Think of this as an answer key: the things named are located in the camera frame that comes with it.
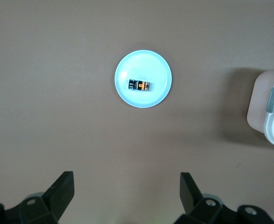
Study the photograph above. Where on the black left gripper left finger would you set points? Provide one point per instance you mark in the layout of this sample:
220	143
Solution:
55	198

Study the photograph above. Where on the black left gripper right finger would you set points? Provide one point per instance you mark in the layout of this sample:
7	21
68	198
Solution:
194	200

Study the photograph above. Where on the light blue round plate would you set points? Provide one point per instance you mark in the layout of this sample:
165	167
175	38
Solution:
143	65

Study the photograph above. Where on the orange push button switch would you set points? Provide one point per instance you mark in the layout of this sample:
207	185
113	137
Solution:
139	85

